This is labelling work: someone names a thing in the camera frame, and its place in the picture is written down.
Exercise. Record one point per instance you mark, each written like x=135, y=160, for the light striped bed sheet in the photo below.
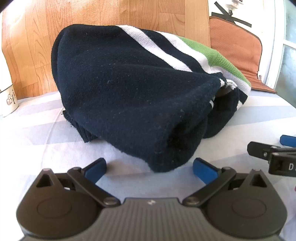
x=41, y=143

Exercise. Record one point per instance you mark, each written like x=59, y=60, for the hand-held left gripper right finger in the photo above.
x=204, y=170

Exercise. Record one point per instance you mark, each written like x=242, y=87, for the brown padded mat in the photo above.
x=238, y=46

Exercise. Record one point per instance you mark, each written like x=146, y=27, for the navy striped knit sweater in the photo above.
x=129, y=92

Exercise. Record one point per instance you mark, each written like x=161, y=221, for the white printed mug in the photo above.
x=8, y=99

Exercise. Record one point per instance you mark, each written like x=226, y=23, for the white framed glass door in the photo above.
x=285, y=41

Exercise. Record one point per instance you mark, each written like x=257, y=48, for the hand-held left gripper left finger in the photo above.
x=96, y=170

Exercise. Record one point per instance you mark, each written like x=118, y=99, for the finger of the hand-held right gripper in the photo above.
x=259, y=148
x=288, y=140

